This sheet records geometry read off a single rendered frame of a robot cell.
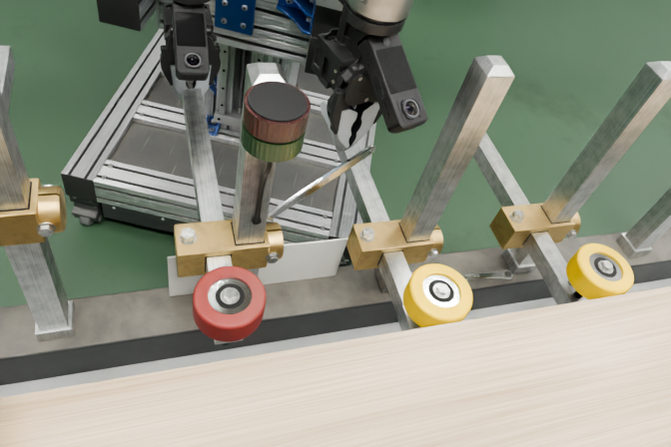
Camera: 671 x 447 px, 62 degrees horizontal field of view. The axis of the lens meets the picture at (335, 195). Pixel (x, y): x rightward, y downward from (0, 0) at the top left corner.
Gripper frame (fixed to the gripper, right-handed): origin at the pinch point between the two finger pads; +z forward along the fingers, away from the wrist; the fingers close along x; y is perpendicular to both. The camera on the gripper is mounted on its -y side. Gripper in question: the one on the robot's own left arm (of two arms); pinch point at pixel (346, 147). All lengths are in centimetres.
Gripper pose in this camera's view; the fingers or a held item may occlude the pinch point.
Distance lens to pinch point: 76.2
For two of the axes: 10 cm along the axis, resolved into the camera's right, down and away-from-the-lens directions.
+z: -2.0, 6.4, 7.4
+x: -8.4, 2.7, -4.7
